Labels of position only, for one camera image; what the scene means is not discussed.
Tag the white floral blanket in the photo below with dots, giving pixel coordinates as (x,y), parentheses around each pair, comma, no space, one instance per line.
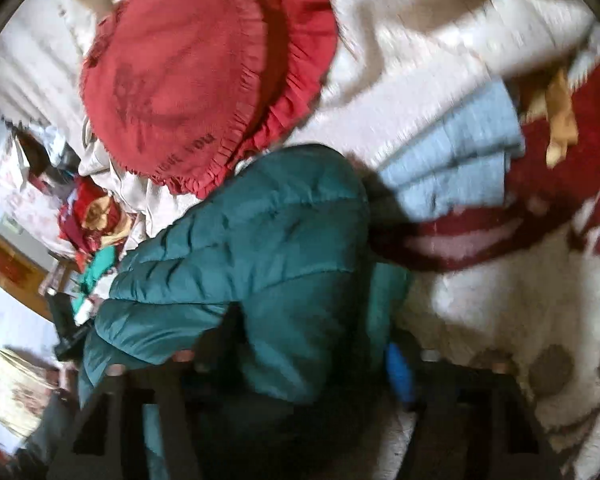
(505,300)

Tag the red ruffled heart pillow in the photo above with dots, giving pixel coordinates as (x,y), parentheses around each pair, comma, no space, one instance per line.
(180,60)

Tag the cream textured bedspread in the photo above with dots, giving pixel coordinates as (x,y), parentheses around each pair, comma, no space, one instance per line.
(420,35)

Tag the light blue cloth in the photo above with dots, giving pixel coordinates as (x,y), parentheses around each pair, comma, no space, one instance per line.
(455,150)

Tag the red gold printed cushion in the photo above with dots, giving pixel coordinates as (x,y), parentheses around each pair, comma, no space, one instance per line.
(92,220)

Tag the cream red printed sheet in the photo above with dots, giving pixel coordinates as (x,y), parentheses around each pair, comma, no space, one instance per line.
(15,390)

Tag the white printed bag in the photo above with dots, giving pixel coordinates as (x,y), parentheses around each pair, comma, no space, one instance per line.
(25,200)

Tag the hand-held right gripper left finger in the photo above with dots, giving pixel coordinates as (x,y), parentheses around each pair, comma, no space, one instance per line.
(222,345)

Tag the green puffer jacket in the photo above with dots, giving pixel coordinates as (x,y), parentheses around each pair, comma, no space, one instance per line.
(280,240)

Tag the red gold patterned cloth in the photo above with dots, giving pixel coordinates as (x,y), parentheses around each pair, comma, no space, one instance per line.
(570,170)

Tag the black device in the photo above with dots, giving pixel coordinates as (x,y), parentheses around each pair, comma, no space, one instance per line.
(67,340)

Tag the teal cloth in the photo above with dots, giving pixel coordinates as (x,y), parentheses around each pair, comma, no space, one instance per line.
(100,267)

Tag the wooden furniture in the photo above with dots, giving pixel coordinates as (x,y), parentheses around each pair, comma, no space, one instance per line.
(10,260)

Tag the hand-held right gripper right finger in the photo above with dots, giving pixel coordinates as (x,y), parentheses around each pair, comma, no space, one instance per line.
(401,372)

